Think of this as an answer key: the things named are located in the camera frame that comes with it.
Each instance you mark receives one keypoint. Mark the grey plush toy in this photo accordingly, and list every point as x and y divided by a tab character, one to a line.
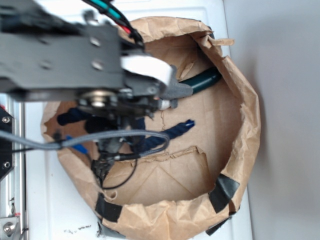
174	91

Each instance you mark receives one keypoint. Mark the black tape strip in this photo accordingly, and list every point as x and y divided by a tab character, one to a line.
107	210
224	190

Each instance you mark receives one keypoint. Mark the dark green cylinder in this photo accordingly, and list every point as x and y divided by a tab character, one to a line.
203	80

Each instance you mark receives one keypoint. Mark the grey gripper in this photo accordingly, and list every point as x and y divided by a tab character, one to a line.
105	74

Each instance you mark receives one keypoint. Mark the black tape strip left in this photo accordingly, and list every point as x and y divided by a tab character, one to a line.
107	210

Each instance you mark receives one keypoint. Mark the black tape strip right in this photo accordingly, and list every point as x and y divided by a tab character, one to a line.
224	190

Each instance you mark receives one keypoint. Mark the brown paper bag basket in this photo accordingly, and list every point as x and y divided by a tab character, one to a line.
167	197

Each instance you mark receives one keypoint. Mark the aluminium rail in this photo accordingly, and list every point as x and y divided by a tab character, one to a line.
12	187

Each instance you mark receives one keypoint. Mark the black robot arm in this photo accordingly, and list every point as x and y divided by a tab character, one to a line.
18	14

